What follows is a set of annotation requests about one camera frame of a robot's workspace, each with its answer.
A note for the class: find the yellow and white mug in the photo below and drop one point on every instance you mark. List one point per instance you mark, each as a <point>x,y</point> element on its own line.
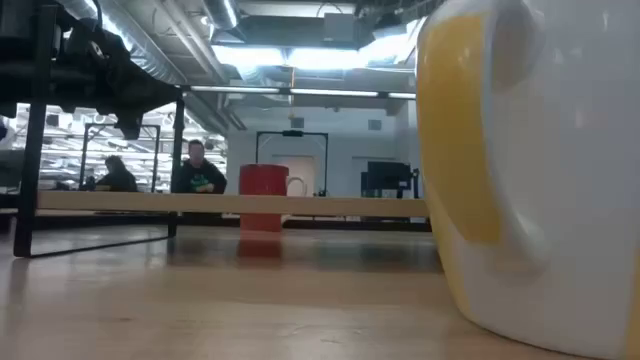
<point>550,175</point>

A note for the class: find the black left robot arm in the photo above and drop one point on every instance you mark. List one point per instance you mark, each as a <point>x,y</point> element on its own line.
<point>65,75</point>

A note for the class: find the person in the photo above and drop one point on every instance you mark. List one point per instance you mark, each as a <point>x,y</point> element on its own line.
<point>117,177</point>
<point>199,175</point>

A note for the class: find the long ceiling light bar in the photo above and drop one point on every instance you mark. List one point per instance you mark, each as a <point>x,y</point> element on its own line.
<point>300,92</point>

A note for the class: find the grey ceiling box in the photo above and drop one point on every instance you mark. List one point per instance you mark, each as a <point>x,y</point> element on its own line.
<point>339,27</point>

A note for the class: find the black computer monitor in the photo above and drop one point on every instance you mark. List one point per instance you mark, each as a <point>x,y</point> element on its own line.
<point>387,176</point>

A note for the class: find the black metal frame stand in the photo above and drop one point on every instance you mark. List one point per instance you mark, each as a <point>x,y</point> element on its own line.
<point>292,134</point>
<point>120,125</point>

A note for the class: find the silver ventilation duct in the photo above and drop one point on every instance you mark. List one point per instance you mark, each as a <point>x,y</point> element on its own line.
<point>222,12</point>

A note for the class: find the wood shelf black metal frame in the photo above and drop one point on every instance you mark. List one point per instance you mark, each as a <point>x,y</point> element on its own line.
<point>225,204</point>

